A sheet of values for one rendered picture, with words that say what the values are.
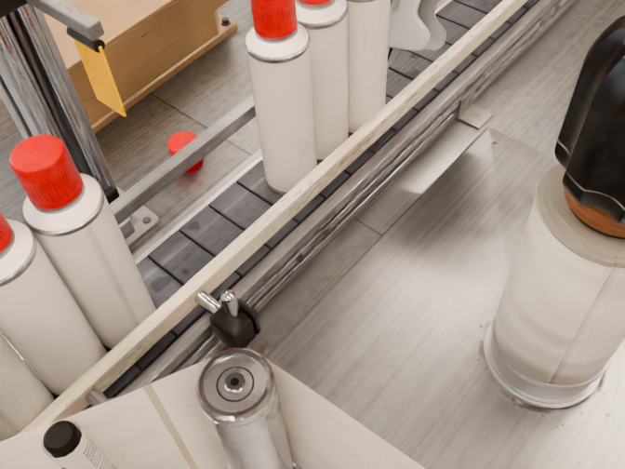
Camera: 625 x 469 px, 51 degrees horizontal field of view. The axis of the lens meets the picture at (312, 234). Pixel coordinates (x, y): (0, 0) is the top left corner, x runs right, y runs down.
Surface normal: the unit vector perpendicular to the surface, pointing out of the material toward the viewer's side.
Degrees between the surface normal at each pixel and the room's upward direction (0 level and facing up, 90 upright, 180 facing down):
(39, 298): 90
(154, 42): 90
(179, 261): 0
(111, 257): 90
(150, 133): 0
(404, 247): 0
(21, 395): 90
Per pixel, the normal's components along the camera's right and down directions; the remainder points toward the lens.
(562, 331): -0.46, 0.72
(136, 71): 0.78, 0.47
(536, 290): -0.87, 0.43
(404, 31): -0.60, 0.28
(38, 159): -0.06, -0.64
